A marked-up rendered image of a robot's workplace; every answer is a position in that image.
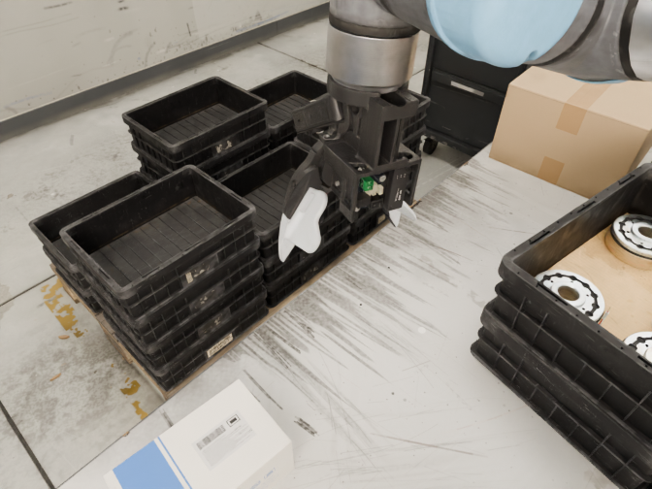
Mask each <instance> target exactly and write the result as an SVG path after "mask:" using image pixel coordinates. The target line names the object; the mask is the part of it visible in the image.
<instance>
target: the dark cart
mask: <svg viewBox="0 0 652 489"><path fill-rule="evenodd" d="M531 67H532V66H531V65H527V64H523V63H522V64H521V65H519V66H517V67H511V68H504V67H498V66H494V65H491V64H489V63H487V62H485V61H478V60H473V59H470V58H467V57H465V56H463V55H461V54H459V53H458V52H456V51H454V50H453V49H451V48H450V47H449V46H448V45H447V44H445V43H444V42H443V41H441V40H439V39H437V38H435V37H434V36H432V35H430V38H429V45H428V50H427V57H426V64H425V71H424V77H423V83H422V90H421V94H422V95H424V96H427V97H429V98H430V99H431V101H430V106H429V107H428V108H427V109H426V110H425V114H427V115H426V116H425V117H424V122H423V124H425V125H426V131H425V134H424V136H426V137H427V138H426V139H424V140H425V143H424V146H423V152H425V153H427V154H432V153H433V152H434V151H435V149H436V147H437V145H438V142H440V143H442V144H444V145H446V146H448V147H452V148H454V149H456V150H459V151H461V152H463V153H465V154H467V155H469V156H471V157H473V156H475V155H476V154H477V153H478V152H480V151H481V150H482V149H483V148H485V147H486V146H488V145H489V144H490V143H491V142H493V140H494V136H495V133H496V129H497V126H498V122H499V119H500V115H501V112H502V108H503V105H504V101H505V96H506V92H507V89H508V85H509V84H510V83H511V82H513V81H514V80H515V79H516V78H518V77H519V76H520V75H522V74H523V73H524V72H526V71H527V70H528V69H530V68H531Z"/></svg>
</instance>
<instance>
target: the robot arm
mask: <svg viewBox="0 0 652 489"><path fill-rule="evenodd" d="M420 30H422V31H424V32H426V33H428V34H430V35H432V36H434V37H435V38H437V39H439V40H441V41H443V42H444V43H445V44H447V45H448V46H449V47H450V48H451V49H453V50H454V51H456V52H458V53H459V54H461V55H463V56H465V57H467V58H470V59H473V60H478V61H485V62H487V63H489V64H491V65H494V66H498V67H504V68H511V67H517V66H519V65H521V64H522V63H523V64H527V65H531V66H535V67H539V68H541V69H545V70H549V71H552V72H556V73H560V74H564V75H566V76H568V77H569V78H571V79H574V80H576V81H579V82H586V83H593V84H603V83H607V84H612V83H620V82H627V81H635V82H652V0H330V10H329V19H328V30H327V47H326V63H325V68H326V71H327V72H328V75H327V92H328V93H329V94H330V95H329V96H326V97H324V98H322V99H319V100H311V101H309V102H308V103H306V104H303V105H301V108H300V109H298V110H295V111H293V112H292V115H293V119H294V124H295V128H296V132H297V134H298V133H305V132H307V133H308V135H309V134H313V133H315V134H319V141H318V142H317V143H316V144H315V145H314V146H313V147H312V148H311V150H310V153H309V155H308V157H307V158H306V160H305V161H304V162H303V163H302V164H301V165H300V166H299V167H298V169H297V170H296V172H295V173H294V175H293V177H292V178H291V181H290V182H289V185H288V188H287V192H286V196H285V200H284V204H283V208H282V212H283V214H282V218H281V223H280V228H279V237H278V254H279V259H280V260H281V261H282V262H285V260H286V259H287V257H288V256H289V254H290V253H291V251H292V250H293V248H294V245H296V246H298V247H299V248H301V249H302V250H304V251H305V252H307V253H313V252H315V251H316V250H317V248H318V246H319V244H320V241H321V236H320V231H319V225H318V221H319V218H320V216H321V215H322V214H323V212H324V210H325V208H326V206H327V202H328V197H327V194H326V193H325V192H323V191H320V190H319V188H320V186H321V183H322V181H321V180H320V179H322V180H323V181H324V182H325V183H326V184H327V185H329V186H331V190H332V191H333V192H334V193H335V194H336V195H337V196H338V197H339V198H340V211H341V212H342V214H343V215H344V216H345V217H346V218H347V219H348V220H349V221H350V222H351V223H352V222H354V217H355V212H358V211H359V210H361V209H364V208H367V207H369V208H370V210H374V209H377V208H381V207H382V212H383V213H384V215H385V216H386V217H387V218H388V220H389V221H390V222H391V223H392V225H393V226H394V227H397V226H398V224H399V220H400V216H401V213H402V214H404V215H406V216H407V217H409V218H410V219H412V220H414V221H415V220H416V215H415V213H414V212H413V211H412V209H411V208H410V207H409V206H408V205H410V206H411V205H412V202H413V198H414V193H415V188H416V184H417V180H418V176H419V171H420V166H421V162H422V158H420V157H419V156H418V155H416V154H415V153H414V152H412V151H411V150H410V149H409V148H407V147H406V146H404V145H403V144H402V143H401V137H402V131H403V125H404V120H405V117H409V116H414V115H416V114H417V109H418V104H419V100H418V99H417V98H415V97H414V96H412V95H411V94H409V93H408V84H409V80H410V79H411V77H412V72H413V67H414V61H415V55H416V50H417V45H418V39H419V33H420ZM342 122H343V123H342ZM326 130H328V131H329V132H328V133H323V132H324V131H326ZM321 133H323V134H321ZM410 168H411V169H412V170H413V171H414V175H413V179H412V184H411V189H410V192H409V191H408V190H407V189H406V187H407V182H408V173H409V170H410ZM404 201H405V202H406V203H407V204H406V203H405V202H404Z"/></svg>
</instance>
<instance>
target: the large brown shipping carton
mask: <svg viewBox="0 0 652 489"><path fill-rule="evenodd" d="M651 147H652V81H625V82H620V83H612V84H607V83H603V84H593V83H586V82H582V81H576V80H574V79H571V78H569V77H568V76H566V75H564V74H560V73H556V72H552V71H549V70H545V69H541V68H539V67H535V66H532V67H531V68H530V69H528V70H527V71H526V72H524V73H523V74H522V75H520V76H519V77H518V78H516V79H515V80H514V81H512V82H511V83H510V84H509V85H508V89H507V92H506V96H505V101H504V105H503V108H502V112H501V115H500V119H499V122H498V126H497V129H496V133H495V136H494V140H493V143H492V146H491V150H490V153H489V158H491V159H494V160H496V161H499V162H501V163H503V164H506V165H507V166H510V167H512V168H514V169H517V170H519V171H522V172H524V173H527V174H529V175H531V176H534V177H536V178H539V179H542V180H545V181H547V182H550V183H552V184H554V185H557V186H559V187H562V188H564V189H566V190H568V191H570V192H573V193H575V194H578V195H580V196H582V197H585V198H587V199H590V198H592V197H593V196H595V195H596V194H598V193H600V192H601V191H603V190H604V189H606V188H607V187H609V186H610V185H612V184H613V183H615V182H616V181H618V180H619V179H621V178H622V177H624V176H625V175H627V174H628V173H630V172H631V171H633V170H634V169H636V168H637V166H638V165H639V163H640V162H641V161H642V159H643V158H644V156H645V155H646V154H647V152H648V151H649V149H650V148H651Z"/></svg>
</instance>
